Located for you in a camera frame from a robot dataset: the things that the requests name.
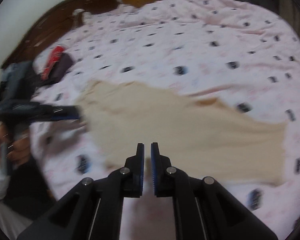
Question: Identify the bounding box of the cream knit sweater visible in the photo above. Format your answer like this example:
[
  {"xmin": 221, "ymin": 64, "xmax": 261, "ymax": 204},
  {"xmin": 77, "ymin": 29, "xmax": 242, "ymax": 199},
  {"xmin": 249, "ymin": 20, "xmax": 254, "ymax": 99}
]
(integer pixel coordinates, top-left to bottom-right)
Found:
[{"xmin": 76, "ymin": 81, "xmax": 286, "ymax": 186}]

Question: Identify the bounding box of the red garment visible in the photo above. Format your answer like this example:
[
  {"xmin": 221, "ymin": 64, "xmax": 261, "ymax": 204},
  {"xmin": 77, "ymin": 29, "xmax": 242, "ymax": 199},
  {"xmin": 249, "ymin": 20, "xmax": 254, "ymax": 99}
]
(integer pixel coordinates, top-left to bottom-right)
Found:
[{"xmin": 40, "ymin": 45, "xmax": 66, "ymax": 81}]

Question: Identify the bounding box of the pink cat print bedsheet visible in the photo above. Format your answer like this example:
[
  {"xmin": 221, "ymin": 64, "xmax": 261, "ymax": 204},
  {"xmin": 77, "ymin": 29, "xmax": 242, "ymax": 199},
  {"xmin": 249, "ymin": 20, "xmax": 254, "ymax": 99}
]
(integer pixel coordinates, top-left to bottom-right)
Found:
[{"xmin": 34, "ymin": 0, "xmax": 300, "ymax": 239}]

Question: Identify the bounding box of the dark wooden headboard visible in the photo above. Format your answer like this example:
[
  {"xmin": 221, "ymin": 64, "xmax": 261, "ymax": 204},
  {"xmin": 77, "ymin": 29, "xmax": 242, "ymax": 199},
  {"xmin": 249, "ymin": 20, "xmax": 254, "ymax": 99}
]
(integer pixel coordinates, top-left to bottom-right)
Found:
[{"xmin": 1, "ymin": 0, "xmax": 119, "ymax": 69}]

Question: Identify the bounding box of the person's left hand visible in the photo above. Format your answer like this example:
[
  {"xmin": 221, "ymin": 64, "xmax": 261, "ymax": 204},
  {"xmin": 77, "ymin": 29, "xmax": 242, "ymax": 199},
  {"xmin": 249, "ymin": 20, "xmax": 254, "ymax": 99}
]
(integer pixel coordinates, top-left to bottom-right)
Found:
[{"xmin": 0, "ymin": 122, "xmax": 31, "ymax": 166}]

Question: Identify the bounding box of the dark grey garment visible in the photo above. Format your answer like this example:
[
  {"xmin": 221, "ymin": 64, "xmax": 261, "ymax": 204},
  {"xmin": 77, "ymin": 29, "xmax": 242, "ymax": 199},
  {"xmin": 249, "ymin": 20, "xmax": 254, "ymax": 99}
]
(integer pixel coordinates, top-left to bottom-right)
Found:
[{"xmin": 42, "ymin": 53, "xmax": 74, "ymax": 86}]

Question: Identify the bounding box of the pile of clothes on chair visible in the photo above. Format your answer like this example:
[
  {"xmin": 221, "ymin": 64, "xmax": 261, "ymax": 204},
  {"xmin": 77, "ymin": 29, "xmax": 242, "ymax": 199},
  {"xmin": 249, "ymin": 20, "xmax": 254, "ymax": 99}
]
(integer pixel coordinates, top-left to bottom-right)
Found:
[{"xmin": 2, "ymin": 61, "xmax": 40, "ymax": 101}]

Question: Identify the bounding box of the white charging cable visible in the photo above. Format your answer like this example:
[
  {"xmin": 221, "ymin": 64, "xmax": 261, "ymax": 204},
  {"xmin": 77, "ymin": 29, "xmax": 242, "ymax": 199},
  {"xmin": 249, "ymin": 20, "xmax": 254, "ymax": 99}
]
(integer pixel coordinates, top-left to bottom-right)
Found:
[{"xmin": 72, "ymin": 8, "xmax": 87, "ymax": 28}]

